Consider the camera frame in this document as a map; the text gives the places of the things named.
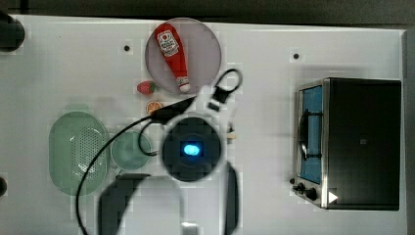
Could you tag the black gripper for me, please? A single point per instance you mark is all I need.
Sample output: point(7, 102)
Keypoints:
point(231, 127)

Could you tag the yellow banana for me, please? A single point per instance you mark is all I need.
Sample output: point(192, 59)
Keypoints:
point(231, 136)

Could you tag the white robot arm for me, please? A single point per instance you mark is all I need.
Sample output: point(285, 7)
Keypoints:
point(196, 192)

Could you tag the green mug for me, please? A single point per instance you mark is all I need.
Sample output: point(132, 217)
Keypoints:
point(127, 151)

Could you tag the orange slice toy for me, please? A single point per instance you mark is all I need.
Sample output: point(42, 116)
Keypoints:
point(153, 106)

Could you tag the grey round plate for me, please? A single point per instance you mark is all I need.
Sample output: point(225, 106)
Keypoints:
point(202, 53)

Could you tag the red toy strawberry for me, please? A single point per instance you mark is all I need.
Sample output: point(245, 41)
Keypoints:
point(147, 87)

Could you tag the red ketchup bottle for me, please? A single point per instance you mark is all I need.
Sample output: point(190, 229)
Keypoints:
point(171, 48)

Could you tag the silver black toaster oven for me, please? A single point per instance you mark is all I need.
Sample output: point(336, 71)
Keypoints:
point(348, 144)

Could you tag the green perforated colander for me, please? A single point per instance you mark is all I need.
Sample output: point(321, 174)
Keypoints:
point(74, 140)

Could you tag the black knob left edge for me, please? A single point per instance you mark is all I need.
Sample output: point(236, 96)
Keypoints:
point(3, 186)

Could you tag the black round object top left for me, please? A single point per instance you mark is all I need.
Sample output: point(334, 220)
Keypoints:
point(12, 33)

